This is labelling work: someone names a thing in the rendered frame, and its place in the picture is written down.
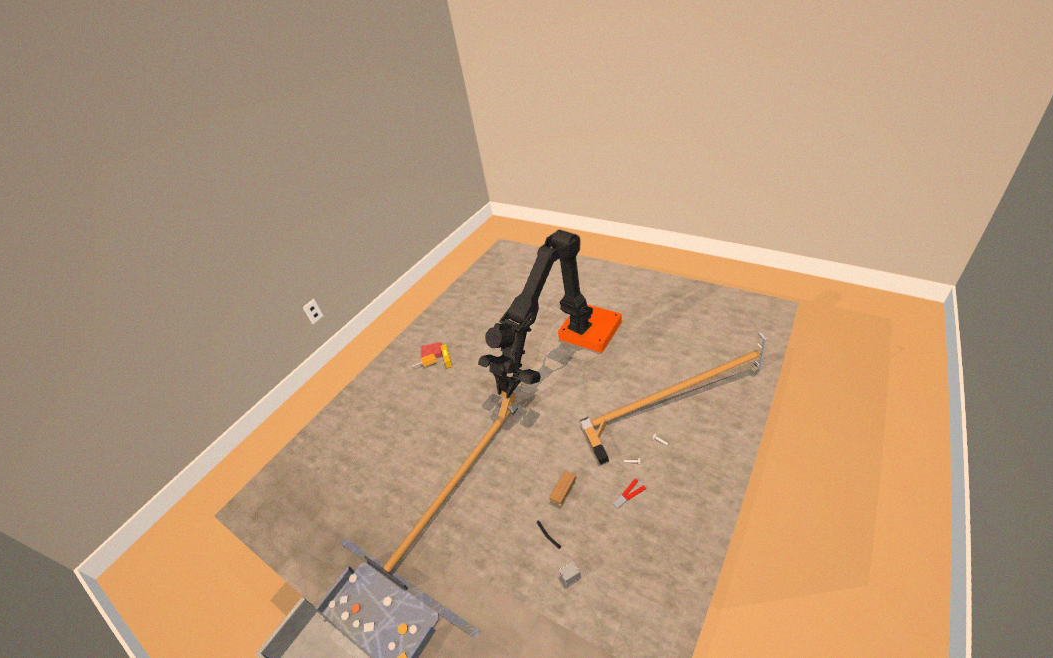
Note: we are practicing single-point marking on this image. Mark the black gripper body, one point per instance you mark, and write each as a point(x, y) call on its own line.
point(526, 376)

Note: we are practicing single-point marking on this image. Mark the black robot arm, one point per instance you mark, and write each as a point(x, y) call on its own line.
point(524, 308)

